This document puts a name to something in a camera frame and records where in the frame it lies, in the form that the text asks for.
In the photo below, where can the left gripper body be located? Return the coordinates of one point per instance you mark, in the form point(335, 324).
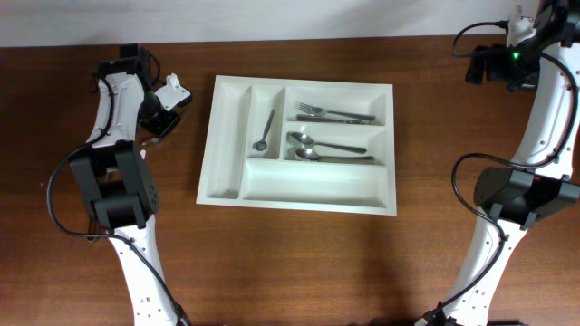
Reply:
point(156, 119)

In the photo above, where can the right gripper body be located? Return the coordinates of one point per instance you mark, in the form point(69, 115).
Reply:
point(519, 68)

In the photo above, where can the small teaspoon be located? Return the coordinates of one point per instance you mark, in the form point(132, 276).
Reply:
point(150, 141)
point(261, 145)

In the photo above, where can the white plastic cutlery tray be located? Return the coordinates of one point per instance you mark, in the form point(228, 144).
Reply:
point(234, 174)

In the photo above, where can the large metal spoon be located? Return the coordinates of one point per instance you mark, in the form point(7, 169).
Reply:
point(302, 140)
point(311, 155)

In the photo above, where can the metal fork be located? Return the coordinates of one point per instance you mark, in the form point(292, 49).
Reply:
point(320, 112)
point(302, 117)

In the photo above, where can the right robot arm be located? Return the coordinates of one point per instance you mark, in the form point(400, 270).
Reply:
point(540, 54)

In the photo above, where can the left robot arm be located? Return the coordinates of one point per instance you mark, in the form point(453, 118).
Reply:
point(116, 185)

